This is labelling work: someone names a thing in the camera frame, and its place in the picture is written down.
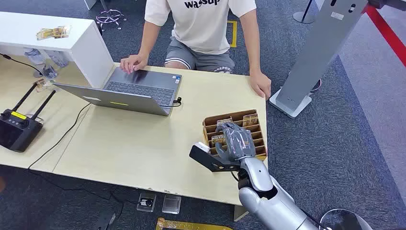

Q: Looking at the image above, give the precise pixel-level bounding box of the person's right hand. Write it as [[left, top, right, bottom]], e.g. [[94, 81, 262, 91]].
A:
[[119, 54, 149, 75]]

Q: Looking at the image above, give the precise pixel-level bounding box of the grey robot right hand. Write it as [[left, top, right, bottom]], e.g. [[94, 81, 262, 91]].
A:
[[214, 122, 256, 163]]

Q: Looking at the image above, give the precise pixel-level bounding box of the person's left hand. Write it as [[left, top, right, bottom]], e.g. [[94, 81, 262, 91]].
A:
[[249, 71, 272, 100]]

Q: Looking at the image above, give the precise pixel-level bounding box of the wooden slotted card holder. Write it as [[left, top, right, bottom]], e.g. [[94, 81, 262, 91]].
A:
[[202, 109, 268, 161]]

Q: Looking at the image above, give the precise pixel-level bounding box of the person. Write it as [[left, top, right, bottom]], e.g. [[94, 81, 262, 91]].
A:
[[119, 0, 272, 100]]

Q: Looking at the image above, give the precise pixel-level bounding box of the gold card packet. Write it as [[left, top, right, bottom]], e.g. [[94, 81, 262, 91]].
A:
[[35, 26, 72, 41]]

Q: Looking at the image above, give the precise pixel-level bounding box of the small gold card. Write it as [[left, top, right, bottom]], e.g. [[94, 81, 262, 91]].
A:
[[33, 79, 48, 92]]

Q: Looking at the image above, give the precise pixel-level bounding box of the grey open laptop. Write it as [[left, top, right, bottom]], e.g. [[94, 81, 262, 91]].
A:
[[52, 67, 183, 117]]

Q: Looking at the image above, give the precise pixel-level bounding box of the white desk shelf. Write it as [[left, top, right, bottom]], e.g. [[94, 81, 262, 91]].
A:
[[0, 11, 115, 89]]

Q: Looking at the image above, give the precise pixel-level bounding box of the chrome chair base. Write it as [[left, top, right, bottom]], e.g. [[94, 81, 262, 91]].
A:
[[95, 0, 127, 33]]

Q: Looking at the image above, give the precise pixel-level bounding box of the grey kiosk stand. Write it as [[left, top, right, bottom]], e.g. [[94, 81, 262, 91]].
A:
[[269, 0, 369, 119]]

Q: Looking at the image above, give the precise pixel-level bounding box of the pale desk leg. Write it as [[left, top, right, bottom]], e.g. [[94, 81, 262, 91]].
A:
[[234, 205, 249, 222]]

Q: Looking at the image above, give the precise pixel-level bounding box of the stanchion pole with round base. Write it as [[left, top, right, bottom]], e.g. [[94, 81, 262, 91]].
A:
[[292, 0, 318, 24]]

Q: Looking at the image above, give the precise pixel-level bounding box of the clear plastic stand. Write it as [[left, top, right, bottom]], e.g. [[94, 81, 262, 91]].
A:
[[33, 63, 58, 80]]

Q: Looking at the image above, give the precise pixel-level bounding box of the closed steel floor socket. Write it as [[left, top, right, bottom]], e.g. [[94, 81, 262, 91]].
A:
[[161, 194, 182, 215]]

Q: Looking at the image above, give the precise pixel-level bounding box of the steel floor socket with plug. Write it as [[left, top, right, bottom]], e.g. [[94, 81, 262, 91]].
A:
[[136, 193, 158, 213]]

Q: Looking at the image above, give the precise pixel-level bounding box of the black remote controller with antennas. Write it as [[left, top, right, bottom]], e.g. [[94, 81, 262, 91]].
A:
[[0, 83, 57, 153]]

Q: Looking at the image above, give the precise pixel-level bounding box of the red barrier strip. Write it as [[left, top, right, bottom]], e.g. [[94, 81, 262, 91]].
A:
[[361, 3, 406, 68]]

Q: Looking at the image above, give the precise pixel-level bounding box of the black flat floor plate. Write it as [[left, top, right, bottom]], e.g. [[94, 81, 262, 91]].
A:
[[93, 212, 116, 230]]

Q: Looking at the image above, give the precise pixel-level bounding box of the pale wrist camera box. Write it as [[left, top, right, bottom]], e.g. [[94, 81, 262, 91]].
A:
[[194, 142, 211, 154]]

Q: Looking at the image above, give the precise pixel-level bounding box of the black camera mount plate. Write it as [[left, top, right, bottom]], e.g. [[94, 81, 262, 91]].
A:
[[189, 145, 241, 173]]

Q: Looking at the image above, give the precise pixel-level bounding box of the black laptop plug cable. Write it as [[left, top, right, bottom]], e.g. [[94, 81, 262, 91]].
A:
[[160, 96, 182, 108]]

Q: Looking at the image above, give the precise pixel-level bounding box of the long black power cable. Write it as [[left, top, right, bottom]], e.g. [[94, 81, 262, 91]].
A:
[[28, 103, 143, 206]]

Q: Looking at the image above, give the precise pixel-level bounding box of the thin black cable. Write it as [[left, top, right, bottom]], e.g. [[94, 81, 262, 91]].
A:
[[0, 53, 44, 76]]

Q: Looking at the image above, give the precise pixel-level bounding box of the round chrome base ring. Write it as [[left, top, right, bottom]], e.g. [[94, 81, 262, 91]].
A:
[[318, 208, 373, 230]]

